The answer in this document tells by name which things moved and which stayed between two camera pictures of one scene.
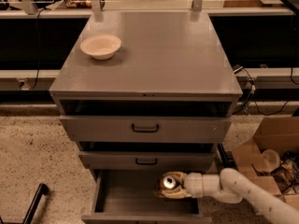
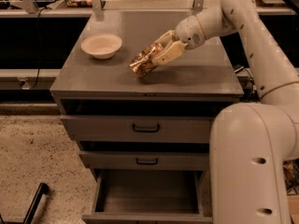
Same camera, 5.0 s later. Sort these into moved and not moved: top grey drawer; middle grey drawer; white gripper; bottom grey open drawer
Moved: white gripper
Not moved: middle grey drawer; top grey drawer; bottom grey open drawer
